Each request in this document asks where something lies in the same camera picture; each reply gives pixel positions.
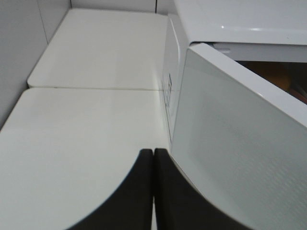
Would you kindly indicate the white microwave oven body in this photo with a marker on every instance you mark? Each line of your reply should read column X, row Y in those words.
column 267, row 37

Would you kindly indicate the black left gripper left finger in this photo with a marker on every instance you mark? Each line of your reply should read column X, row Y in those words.
column 130, row 207

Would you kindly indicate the white microwave door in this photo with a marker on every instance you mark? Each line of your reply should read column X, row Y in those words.
column 242, row 142

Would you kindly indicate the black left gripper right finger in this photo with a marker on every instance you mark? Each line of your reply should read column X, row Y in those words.
column 178, row 206

